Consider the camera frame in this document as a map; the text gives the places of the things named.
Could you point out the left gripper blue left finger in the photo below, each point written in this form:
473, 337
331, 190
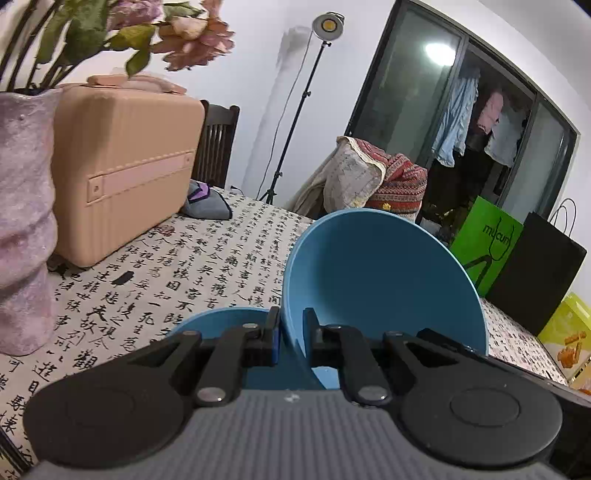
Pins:
233, 341

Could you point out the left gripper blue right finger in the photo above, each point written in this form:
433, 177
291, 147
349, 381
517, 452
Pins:
345, 349

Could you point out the blue bowl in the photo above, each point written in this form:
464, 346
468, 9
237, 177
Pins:
290, 373
377, 272

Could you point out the green snack box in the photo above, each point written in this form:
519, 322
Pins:
566, 336

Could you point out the calligraphy print tablecloth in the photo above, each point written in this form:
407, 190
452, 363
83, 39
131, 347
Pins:
174, 271

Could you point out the grey purple cloth pouch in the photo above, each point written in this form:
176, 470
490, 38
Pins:
202, 202

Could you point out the black paper bag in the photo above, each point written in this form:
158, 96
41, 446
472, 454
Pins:
540, 268

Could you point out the red patterned blanket on chair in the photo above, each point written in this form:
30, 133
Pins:
358, 174

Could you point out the green paper shopping bag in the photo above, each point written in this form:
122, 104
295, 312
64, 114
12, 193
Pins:
485, 242

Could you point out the dark wooden chair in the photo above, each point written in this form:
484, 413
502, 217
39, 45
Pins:
212, 159

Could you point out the glittery pink vase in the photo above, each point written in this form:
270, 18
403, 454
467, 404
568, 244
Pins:
28, 225

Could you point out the pink small suitcase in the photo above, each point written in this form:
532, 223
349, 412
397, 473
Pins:
121, 163

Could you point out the hanging blue shirt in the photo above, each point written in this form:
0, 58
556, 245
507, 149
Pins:
454, 126

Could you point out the hanging white garment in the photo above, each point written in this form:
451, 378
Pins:
503, 143

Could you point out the dark sliding glass door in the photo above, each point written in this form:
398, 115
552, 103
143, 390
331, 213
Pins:
410, 81

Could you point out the hanging pink garment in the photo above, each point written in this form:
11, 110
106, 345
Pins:
490, 114

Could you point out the studio lamp on stand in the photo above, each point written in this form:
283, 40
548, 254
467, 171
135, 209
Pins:
327, 27

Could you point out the dried pink roses bouquet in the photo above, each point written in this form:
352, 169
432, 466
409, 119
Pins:
47, 40

